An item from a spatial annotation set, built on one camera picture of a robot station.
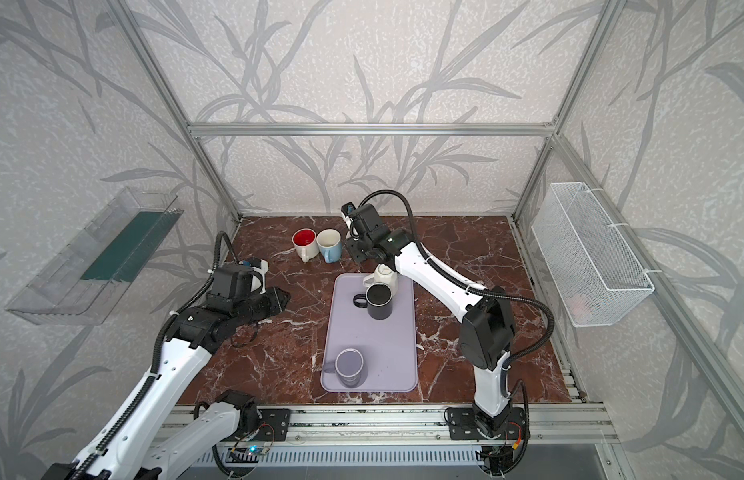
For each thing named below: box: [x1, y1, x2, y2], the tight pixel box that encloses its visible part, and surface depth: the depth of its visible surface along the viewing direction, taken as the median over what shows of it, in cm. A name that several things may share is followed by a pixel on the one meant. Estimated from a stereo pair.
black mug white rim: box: [353, 283, 393, 320], surface depth 91 cm
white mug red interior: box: [291, 228, 319, 263], surface depth 106 cm
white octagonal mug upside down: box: [363, 264, 399, 296], surface depth 93 cm
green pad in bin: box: [81, 209, 184, 283], surface depth 69 cm
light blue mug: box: [316, 228, 343, 264], surface depth 104 cm
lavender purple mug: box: [323, 348, 364, 388], surface depth 78 cm
